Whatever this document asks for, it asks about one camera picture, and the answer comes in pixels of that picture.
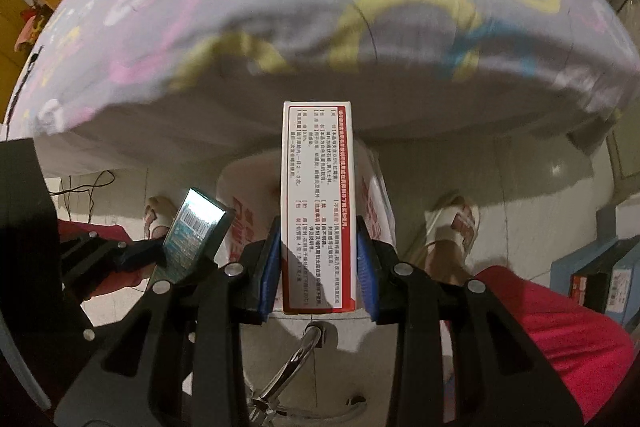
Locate teal cardboard box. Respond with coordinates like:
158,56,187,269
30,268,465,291
161,188,237,285

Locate grey circle-print bed sheet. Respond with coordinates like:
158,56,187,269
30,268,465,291
7,0,633,158

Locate blue storage box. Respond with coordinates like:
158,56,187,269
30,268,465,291
550,234,640,333

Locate black box red label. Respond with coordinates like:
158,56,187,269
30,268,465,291
572,257,640,315

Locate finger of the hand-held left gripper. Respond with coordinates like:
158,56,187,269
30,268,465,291
60,231,169,301

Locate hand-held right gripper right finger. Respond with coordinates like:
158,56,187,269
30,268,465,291
355,216,586,427

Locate white red medicine box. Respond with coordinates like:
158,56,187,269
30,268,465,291
281,101,362,315

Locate red pants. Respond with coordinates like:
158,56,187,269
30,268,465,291
57,219,636,427

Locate white slipper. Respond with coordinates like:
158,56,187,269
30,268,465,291
425,192,482,260
144,196,178,240

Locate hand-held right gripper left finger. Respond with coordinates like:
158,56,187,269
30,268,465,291
52,214,283,427

